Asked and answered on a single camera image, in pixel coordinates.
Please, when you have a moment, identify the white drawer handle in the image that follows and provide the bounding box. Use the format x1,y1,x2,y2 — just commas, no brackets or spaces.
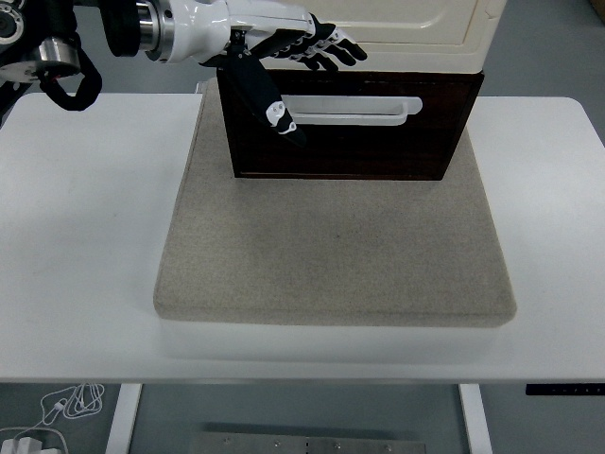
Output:
281,96,424,128

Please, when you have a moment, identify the white cable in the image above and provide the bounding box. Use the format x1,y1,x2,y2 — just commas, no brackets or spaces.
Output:
13,381,106,439

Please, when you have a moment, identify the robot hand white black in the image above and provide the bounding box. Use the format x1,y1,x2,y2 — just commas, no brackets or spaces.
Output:
160,0,369,148

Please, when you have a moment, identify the dark wood drawer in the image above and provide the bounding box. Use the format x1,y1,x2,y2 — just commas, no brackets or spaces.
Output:
224,75,477,178

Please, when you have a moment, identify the white table leg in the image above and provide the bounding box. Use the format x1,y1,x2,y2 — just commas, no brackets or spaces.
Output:
458,383,493,454
104,383,143,454

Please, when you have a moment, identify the white power adapter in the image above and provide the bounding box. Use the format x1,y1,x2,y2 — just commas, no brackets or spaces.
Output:
0,428,67,454

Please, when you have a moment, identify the cream plastic cabinet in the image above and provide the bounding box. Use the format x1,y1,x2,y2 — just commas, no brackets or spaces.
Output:
254,0,508,76

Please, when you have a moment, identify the grey metal plate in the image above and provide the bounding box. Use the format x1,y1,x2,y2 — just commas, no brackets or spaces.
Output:
190,430,427,454

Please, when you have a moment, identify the black table control panel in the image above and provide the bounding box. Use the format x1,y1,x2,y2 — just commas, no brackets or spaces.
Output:
525,383,605,397

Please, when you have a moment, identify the beige fabric mat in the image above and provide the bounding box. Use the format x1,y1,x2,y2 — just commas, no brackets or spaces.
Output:
153,78,518,328

